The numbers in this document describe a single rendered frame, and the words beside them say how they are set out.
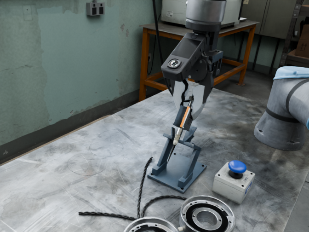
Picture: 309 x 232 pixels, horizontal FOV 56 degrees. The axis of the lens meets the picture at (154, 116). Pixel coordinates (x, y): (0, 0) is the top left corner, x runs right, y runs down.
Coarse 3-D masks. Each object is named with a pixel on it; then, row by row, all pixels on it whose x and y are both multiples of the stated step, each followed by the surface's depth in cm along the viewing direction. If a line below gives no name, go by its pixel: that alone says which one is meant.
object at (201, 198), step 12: (192, 204) 60; (216, 204) 60; (180, 216) 56; (192, 216) 57; (204, 216) 59; (216, 216) 57; (228, 216) 57; (192, 228) 53; (204, 228) 54; (216, 228) 55; (228, 228) 55
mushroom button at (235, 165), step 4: (236, 160) 67; (232, 164) 66; (236, 164) 66; (240, 164) 66; (244, 164) 66; (232, 168) 65; (236, 168) 64; (240, 168) 64; (244, 168) 65; (236, 172) 64; (240, 172) 64; (244, 172) 65
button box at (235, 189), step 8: (224, 168) 69; (216, 176) 66; (224, 176) 66; (232, 176) 66; (240, 176) 66; (248, 176) 67; (216, 184) 67; (224, 184) 65; (232, 184) 64; (240, 184) 64; (248, 184) 65; (216, 192) 68; (224, 192) 66; (232, 192) 65; (240, 192) 64; (232, 200) 66; (240, 200) 64
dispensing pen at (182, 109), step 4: (192, 96) 67; (192, 100) 67; (188, 104) 67; (180, 108) 65; (184, 108) 65; (180, 112) 65; (184, 112) 65; (176, 116) 65; (180, 116) 65; (176, 120) 65; (180, 120) 65; (176, 124) 65; (180, 124) 65; (180, 128) 66; (176, 132) 66; (180, 132) 66; (176, 136) 66; (180, 136) 66; (176, 140) 66; (176, 144) 66; (172, 148) 66; (168, 160) 66
